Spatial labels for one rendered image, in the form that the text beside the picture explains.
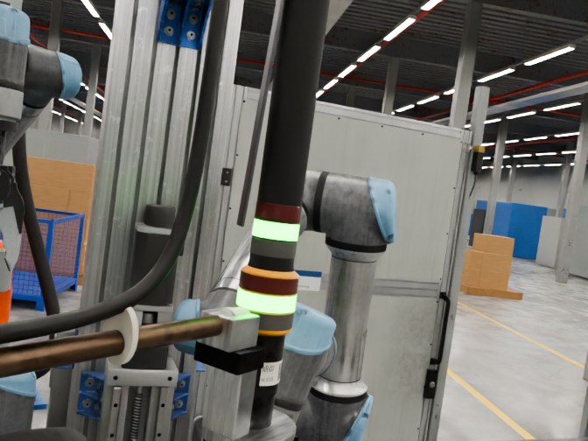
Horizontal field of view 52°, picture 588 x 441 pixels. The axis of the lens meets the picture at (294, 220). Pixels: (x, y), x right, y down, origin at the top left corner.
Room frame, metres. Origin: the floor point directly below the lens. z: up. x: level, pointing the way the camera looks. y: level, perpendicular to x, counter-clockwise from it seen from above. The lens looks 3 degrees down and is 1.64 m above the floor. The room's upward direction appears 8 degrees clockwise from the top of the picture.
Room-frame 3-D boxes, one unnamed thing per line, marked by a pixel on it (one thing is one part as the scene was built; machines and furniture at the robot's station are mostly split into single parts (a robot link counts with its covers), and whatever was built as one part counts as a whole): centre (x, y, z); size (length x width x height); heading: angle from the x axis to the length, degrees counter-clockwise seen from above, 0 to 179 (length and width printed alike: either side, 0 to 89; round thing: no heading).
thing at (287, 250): (0.44, 0.01, 1.60); 0.03 x 0.03 x 0.01
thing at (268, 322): (0.44, 0.01, 1.54); 0.04 x 0.04 x 0.01
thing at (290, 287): (0.44, 0.01, 1.57); 0.04 x 0.04 x 0.01
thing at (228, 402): (0.43, 0.02, 1.50); 0.09 x 0.07 x 0.10; 147
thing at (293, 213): (0.44, 0.01, 1.62); 0.03 x 0.03 x 0.01
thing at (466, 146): (2.63, -0.74, 1.82); 0.09 x 0.04 x 0.23; 112
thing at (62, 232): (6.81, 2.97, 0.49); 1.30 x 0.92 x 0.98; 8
